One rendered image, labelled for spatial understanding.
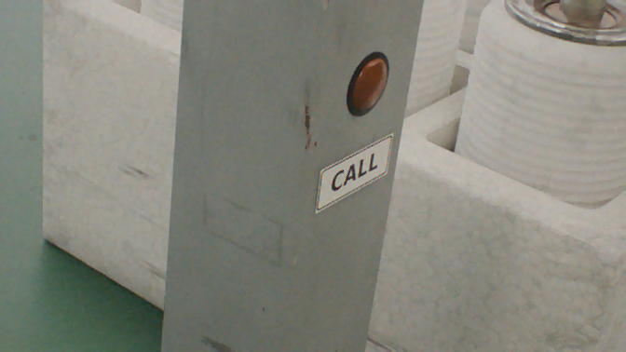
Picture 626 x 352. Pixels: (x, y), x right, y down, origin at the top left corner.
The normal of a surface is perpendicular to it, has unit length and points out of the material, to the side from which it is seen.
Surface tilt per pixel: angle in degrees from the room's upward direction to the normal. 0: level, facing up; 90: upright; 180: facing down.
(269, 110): 90
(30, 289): 0
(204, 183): 90
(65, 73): 90
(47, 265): 0
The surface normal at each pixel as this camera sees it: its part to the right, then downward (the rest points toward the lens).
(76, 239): -0.62, 0.33
